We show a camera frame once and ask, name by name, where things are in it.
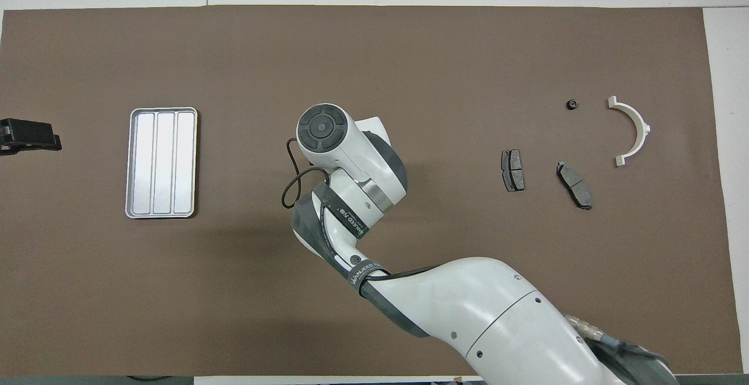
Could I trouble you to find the silver metal tray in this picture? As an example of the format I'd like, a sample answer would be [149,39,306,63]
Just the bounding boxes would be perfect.
[125,107,198,219]

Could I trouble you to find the brown table mat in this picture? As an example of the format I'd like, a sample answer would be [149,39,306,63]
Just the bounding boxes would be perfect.
[0,5,744,377]

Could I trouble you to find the rectangular grey brake pad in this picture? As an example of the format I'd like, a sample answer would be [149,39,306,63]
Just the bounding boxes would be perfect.
[501,149,525,193]

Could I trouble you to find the curved grey brake pad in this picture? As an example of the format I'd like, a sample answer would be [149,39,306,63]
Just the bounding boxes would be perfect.
[556,161,593,211]

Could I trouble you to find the white semicircular bracket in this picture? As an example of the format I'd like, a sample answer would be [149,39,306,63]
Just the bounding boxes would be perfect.
[607,96,651,167]

